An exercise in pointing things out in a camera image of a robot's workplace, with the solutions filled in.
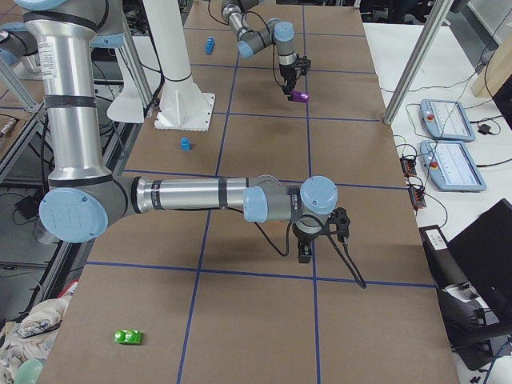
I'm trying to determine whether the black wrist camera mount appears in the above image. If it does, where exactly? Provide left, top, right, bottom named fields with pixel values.
left=333, top=207, right=350, bottom=243

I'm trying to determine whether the white pedestal column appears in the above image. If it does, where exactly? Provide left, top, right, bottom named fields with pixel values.
left=143, top=0, right=193, bottom=83

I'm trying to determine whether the green double-stud block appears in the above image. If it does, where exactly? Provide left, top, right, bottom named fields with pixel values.
left=114, top=329, right=143, bottom=346

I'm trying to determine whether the near teach pendant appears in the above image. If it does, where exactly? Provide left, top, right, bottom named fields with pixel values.
left=419, top=140, right=486, bottom=193

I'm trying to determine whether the teach pendant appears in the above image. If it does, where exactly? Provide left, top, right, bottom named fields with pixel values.
left=419, top=140, right=486, bottom=193
left=419, top=98, right=476, bottom=142

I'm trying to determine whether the black laptop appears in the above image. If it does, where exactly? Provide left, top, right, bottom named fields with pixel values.
left=448, top=198, right=511, bottom=319

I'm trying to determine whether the purple trapezoid block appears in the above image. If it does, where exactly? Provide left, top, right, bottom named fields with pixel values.
left=289, top=90, right=309, bottom=103

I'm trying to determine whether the brown paper table mat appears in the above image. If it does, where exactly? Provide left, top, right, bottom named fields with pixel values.
left=29, top=1, right=458, bottom=383

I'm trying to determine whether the long blue block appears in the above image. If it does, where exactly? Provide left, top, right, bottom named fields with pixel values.
left=205, top=36, right=215, bottom=54

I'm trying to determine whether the far teach pendant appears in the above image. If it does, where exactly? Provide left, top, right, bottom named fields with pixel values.
left=419, top=98, right=476, bottom=142

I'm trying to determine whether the crumpled patterned cloth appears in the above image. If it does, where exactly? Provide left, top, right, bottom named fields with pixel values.
left=1, top=295, right=72, bottom=383

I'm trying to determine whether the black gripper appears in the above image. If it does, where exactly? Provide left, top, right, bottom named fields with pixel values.
left=279, top=58, right=311, bottom=96
left=292, top=227, right=321, bottom=264

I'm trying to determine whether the orange connector box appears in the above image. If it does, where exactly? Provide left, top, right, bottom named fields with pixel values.
left=400, top=157, right=417, bottom=178
left=408, top=186, right=426, bottom=211

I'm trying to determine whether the far orange connector box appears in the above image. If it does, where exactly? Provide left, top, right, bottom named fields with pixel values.
left=400, top=157, right=417, bottom=178

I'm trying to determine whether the small blue block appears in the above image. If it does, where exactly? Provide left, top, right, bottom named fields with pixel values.
left=180, top=137, right=192, bottom=151

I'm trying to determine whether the small black adapter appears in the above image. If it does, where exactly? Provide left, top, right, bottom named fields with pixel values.
left=478, top=124, right=490, bottom=135

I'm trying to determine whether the aluminium frame post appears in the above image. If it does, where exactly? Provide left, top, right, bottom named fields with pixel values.
left=382, top=0, right=454, bottom=126

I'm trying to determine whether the near orange connector box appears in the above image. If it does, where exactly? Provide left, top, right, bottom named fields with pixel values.
left=408, top=186, right=426, bottom=211

